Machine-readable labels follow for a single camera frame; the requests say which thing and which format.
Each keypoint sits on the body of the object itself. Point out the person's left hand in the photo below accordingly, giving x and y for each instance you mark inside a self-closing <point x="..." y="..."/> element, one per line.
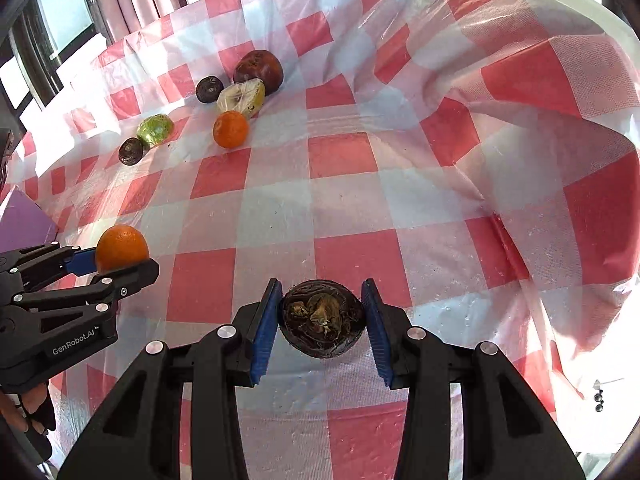
<point x="31" y="401"/>

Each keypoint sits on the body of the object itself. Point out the dark purple mangosteen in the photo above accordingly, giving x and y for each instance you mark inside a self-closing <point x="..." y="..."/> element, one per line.
<point x="209" y="89"/>
<point x="131" y="150"/>
<point x="320" y="320"/>

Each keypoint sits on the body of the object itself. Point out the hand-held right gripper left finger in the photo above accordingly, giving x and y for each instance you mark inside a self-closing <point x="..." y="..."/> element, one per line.
<point x="265" y="332"/>

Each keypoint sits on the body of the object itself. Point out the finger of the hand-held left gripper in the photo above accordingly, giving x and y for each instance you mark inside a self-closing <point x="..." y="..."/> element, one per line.
<point x="82" y="261"/>
<point x="130" y="276"/>

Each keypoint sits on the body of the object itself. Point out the window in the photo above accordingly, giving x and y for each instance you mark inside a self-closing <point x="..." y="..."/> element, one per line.
<point x="60" y="5"/>

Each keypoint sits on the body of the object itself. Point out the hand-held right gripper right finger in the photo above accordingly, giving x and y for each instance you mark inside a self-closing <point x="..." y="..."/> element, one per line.
<point x="376" y="335"/>

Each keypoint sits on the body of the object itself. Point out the purple cardboard box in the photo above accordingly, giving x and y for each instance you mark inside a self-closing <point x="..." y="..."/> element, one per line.
<point x="25" y="225"/>

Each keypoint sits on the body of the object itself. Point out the green fruit half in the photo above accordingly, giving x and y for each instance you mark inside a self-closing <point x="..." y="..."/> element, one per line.
<point x="155" y="130"/>

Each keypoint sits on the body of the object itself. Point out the dark red apple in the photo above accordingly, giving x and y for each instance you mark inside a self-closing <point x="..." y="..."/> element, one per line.
<point x="260" y="70"/>

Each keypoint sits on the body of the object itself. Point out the red white checkered tablecloth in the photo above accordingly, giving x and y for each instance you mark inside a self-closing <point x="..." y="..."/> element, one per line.
<point x="350" y="185"/>

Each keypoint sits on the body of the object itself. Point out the orange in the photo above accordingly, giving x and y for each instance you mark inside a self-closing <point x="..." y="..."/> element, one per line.
<point x="230" y="129"/>
<point x="122" y="249"/>

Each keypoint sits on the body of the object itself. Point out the yellow fruit half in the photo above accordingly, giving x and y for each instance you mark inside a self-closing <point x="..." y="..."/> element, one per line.
<point x="240" y="97"/>

